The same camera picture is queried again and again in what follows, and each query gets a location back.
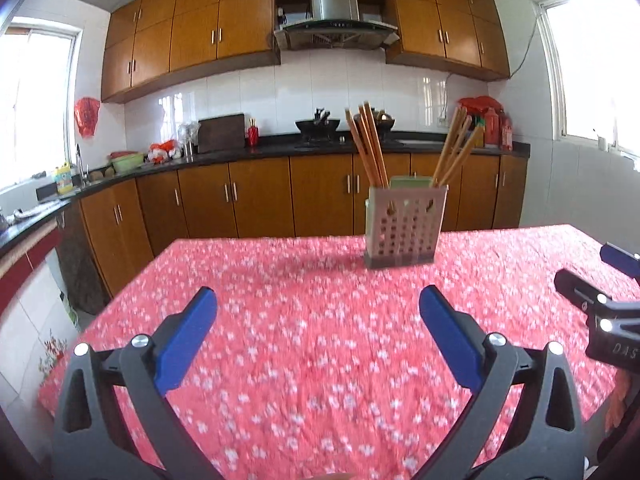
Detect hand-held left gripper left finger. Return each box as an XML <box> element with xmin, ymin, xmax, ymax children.
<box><xmin>50</xmin><ymin>286</ymin><xmax>226</xmax><ymax>480</ymax></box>

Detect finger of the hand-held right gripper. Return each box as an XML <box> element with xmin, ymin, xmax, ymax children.
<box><xmin>599</xmin><ymin>241</ymin><xmax>640</xmax><ymax>279</ymax></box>
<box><xmin>554</xmin><ymin>268</ymin><xmax>640</xmax><ymax>328</ymax></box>

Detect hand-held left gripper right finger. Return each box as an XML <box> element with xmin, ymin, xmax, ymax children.
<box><xmin>419</xmin><ymin>285</ymin><xmax>587</xmax><ymax>480</ymax></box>

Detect pale green chopstick holder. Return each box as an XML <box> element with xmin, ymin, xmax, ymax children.
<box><xmin>363</xmin><ymin>175</ymin><xmax>448</xmax><ymax>270</ymax></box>

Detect wooden chopstick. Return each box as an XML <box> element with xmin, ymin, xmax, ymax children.
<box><xmin>436</xmin><ymin>108</ymin><xmax>470</xmax><ymax>185</ymax></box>
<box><xmin>359</xmin><ymin>104</ymin><xmax>387</xmax><ymax>189</ymax></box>
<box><xmin>440</xmin><ymin>116</ymin><xmax>474</xmax><ymax>187</ymax></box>
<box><xmin>346</xmin><ymin>108</ymin><xmax>380</xmax><ymax>190</ymax></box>
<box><xmin>353</xmin><ymin>115</ymin><xmax>383</xmax><ymax>190</ymax></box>
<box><xmin>443</xmin><ymin>126</ymin><xmax>486</xmax><ymax>189</ymax></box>
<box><xmin>432</xmin><ymin>106</ymin><xmax>463</xmax><ymax>184</ymax></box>
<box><xmin>366</xmin><ymin>102</ymin><xmax>391</xmax><ymax>188</ymax></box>

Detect red floral tablecloth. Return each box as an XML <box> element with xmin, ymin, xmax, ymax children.
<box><xmin>37</xmin><ymin>224</ymin><xmax>640</xmax><ymax>480</ymax></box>

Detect white and green bucket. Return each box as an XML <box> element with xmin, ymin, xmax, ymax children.
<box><xmin>59</xmin><ymin>290</ymin><xmax>81</xmax><ymax>333</ymax></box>

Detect white cabinet with flower decal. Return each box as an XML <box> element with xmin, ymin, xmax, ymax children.
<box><xmin>0</xmin><ymin>260</ymin><xmax>81</xmax><ymax>411</ymax></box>

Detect wooden base cabinets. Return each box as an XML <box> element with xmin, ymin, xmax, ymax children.
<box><xmin>75</xmin><ymin>152</ymin><xmax>530</xmax><ymax>306</ymax></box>

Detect red front cabinet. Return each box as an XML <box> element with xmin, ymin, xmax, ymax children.
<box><xmin>0</xmin><ymin>227</ymin><xmax>63</xmax><ymax>313</ymax></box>

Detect green plastic basin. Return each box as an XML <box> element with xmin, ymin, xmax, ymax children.
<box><xmin>110</xmin><ymin>151</ymin><xmax>145</xmax><ymax>175</ymax></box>

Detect red and white bag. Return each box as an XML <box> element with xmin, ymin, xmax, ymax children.
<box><xmin>147</xmin><ymin>140</ymin><xmax>183</xmax><ymax>163</ymax></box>

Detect black kitchen countertop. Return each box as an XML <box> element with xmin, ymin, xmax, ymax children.
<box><xmin>0</xmin><ymin>132</ymin><xmax>532</xmax><ymax>261</ymax></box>

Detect steel sink faucet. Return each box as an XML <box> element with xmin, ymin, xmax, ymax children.
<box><xmin>75</xmin><ymin>143</ymin><xmax>91</xmax><ymax>183</ymax></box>

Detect dark wooden cutting board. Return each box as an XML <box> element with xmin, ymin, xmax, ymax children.
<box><xmin>197</xmin><ymin>113</ymin><xmax>247</xmax><ymax>154</ymax></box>

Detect dark pot with lid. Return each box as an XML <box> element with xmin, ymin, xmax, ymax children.
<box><xmin>352</xmin><ymin>110</ymin><xmax>396</xmax><ymax>133</ymax></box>

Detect black gas stove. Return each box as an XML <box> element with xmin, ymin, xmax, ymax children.
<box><xmin>294</xmin><ymin>135</ymin><xmax>406</xmax><ymax>151</ymax></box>

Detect hanging red plastic bag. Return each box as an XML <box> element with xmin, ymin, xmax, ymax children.
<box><xmin>74</xmin><ymin>96</ymin><xmax>102</xmax><ymax>138</ymax></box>

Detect black wok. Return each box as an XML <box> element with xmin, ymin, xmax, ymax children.
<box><xmin>295</xmin><ymin>107</ymin><xmax>342</xmax><ymax>142</ymax></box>

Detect window above sink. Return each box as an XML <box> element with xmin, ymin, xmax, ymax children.
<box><xmin>0</xmin><ymin>15</ymin><xmax>83</xmax><ymax>201</ymax></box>

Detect steel range hood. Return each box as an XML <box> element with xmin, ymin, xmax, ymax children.
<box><xmin>273</xmin><ymin>0</ymin><xmax>401</xmax><ymax>52</ymax></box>

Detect window with white frame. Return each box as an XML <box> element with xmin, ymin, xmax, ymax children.
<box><xmin>530</xmin><ymin>0</ymin><xmax>640</xmax><ymax>161</ymax></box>

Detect wall cable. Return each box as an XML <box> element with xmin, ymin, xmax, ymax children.
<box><xmin>510</xmin><ymin>10</ymin><xmax>543</xmax><ymax>81</ymax></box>

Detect wooden wall cabinets beside window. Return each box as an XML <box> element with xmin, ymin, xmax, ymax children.
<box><xmin>385</xmin><ymin>0</ymin><xmax>511</xmax><ymax>82</ymax></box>

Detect long wooden wall cabinets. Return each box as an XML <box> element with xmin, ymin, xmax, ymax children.
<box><xmin>101</xmin><ymin>0</ymin><xmax>281</xmax><ymax>105</ymax></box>

